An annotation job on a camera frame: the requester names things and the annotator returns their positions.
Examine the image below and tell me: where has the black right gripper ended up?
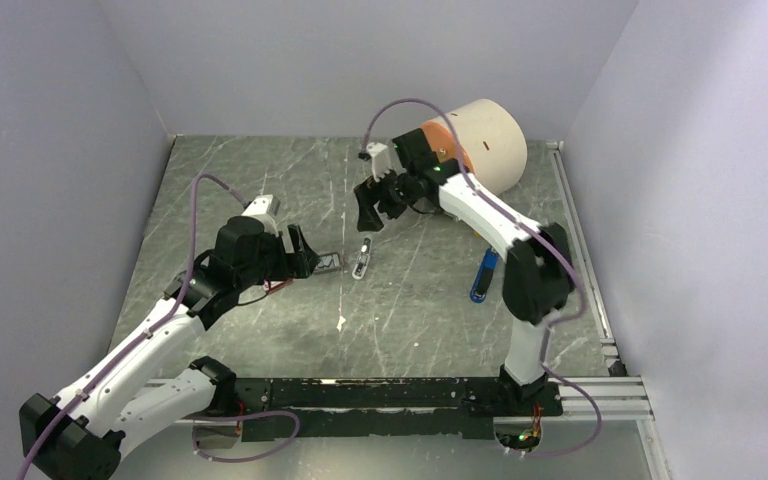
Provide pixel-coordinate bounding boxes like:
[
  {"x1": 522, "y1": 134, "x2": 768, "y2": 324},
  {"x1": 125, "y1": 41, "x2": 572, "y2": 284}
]
[{"x1": 353, "y1": 163, "x2": 416, "y2": 232}]

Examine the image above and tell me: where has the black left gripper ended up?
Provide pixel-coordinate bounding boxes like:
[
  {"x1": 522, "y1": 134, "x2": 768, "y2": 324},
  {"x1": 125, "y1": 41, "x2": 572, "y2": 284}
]
[{"x1": 235, "y1": 222, "x2": 320, "y2": 289}]

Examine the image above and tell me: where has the light blue white stapler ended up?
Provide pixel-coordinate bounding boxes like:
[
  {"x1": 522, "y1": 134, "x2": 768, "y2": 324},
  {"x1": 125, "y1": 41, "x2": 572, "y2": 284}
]
[{"x1": 352, "y1": 236, "x2": 372, "y2": 280}]

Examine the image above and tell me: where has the red white staple box sleeve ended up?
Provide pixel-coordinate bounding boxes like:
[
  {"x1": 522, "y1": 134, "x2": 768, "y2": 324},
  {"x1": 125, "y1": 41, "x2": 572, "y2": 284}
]
[{"x1": 263, "y1": 278, "x2": 293, "y2": 295}]

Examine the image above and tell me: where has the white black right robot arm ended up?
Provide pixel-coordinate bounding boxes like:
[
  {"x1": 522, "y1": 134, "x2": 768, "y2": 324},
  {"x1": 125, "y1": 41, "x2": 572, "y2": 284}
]
[{"x1": 354, "y1": 123, "x2": 576, "y2": 414}]

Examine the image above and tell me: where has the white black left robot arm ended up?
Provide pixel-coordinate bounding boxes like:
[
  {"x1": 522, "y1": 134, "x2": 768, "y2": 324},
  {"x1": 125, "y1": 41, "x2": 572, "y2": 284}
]
[{"x1": 18, "y1": 214, "x2": 319, "y2": 479}]

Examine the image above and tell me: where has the cream round drawer cabinet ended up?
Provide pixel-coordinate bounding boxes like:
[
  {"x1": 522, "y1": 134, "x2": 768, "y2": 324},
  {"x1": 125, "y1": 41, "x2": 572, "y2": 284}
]
[{"x1": 420, "y1": 99, "x2": 528, "y2": 196}]

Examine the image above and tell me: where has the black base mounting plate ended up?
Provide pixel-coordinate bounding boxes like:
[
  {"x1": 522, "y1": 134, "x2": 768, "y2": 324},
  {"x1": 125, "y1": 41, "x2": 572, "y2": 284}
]
[{"x1": 169, "y1": 376, "x2": 565, "y2": 444}]

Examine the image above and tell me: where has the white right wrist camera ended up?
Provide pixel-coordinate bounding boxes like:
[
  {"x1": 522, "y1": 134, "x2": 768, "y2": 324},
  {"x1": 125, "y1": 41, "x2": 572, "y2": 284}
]
[{"x1": 358, "y1": 142, "x2": 394, "y2": 182}]

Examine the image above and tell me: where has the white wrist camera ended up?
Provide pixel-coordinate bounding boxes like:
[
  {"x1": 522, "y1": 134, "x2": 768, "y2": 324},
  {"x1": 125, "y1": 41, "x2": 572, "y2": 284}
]
[
  {"x1": 242, "y1": 194, "x2": 281, "y2": 237},
  {"x1": 358, "y1": 142, "x2": 394, "y2": 182}
]

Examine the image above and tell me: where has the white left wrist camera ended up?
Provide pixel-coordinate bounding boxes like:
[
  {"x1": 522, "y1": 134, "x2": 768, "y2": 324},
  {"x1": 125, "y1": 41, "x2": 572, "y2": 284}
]
[{"x1": 242, "y1": 194, "x2": 281, "y2": 237}]

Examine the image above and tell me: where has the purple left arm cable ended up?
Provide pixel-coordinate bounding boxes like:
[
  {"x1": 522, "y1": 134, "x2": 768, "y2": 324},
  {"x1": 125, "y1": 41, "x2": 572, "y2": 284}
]
[{"x1": 16, "y1": 173, "x2": 303, "y2": 480}]

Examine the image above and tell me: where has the aluminium frame rail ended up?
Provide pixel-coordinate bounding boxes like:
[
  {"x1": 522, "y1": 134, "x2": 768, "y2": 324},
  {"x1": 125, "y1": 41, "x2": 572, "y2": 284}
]
[{"x1": 111, "y1": 370, "x2": 652, "y2": 420}]

